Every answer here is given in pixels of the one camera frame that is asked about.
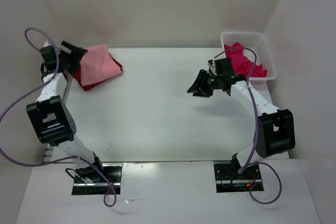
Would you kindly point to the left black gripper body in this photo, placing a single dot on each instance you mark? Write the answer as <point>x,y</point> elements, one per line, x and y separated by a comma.
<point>64,61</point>

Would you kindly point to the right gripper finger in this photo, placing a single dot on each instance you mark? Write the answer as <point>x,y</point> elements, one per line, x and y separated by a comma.
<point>203,94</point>
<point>201,82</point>

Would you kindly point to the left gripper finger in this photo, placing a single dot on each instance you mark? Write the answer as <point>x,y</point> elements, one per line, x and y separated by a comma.
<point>72,53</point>
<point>72,68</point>

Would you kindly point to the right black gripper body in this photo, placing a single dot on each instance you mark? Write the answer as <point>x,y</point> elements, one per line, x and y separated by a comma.
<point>214,82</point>

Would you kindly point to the dark red t-shirt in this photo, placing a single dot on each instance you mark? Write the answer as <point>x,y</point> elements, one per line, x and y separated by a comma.
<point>96,71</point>

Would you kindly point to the magenta t-shirt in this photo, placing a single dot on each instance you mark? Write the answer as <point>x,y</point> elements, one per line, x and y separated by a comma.
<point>242,61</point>

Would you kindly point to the pink t-shirt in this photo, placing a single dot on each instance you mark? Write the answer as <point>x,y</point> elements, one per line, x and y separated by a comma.
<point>95,52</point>

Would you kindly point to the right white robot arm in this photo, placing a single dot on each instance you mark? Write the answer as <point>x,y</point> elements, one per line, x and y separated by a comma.
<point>274,127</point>

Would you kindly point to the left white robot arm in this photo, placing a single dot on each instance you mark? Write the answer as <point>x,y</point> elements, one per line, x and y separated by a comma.
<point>49,116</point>

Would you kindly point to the white plastic basket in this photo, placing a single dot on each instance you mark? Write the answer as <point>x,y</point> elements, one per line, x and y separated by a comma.
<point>258,43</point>

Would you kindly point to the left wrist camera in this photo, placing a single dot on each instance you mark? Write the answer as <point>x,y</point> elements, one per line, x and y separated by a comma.
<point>48,45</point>

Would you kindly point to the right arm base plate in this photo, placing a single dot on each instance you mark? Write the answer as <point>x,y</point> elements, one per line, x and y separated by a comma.
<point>229,182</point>

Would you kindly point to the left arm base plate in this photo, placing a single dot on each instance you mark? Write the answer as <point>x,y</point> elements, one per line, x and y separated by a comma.
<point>86,187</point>

